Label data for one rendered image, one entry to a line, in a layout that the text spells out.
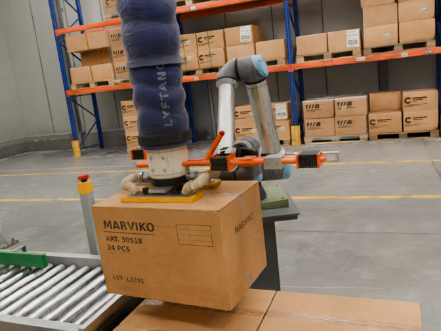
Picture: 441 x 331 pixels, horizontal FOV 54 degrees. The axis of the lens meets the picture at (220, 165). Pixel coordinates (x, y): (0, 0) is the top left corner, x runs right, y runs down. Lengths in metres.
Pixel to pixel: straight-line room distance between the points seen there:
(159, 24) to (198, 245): 0.84
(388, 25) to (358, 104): 1.48
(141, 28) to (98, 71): 8.94
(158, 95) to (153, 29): 0.25
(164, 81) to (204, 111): 9.10
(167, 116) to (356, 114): 7.19
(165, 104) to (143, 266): 0.66
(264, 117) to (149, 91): 0.82
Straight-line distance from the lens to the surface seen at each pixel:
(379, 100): 9.24
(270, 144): 2.43
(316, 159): 1.61
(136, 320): 2.03
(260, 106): 2.33
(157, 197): 1.77
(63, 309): 2.30
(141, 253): 1.83
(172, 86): 1.75
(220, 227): 1.59
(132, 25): 1.75
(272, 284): 2.74
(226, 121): 2.16
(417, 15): 8.77
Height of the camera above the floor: 1.53
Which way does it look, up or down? 12 degrees down
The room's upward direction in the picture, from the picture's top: 7 degrees counter-clockwise
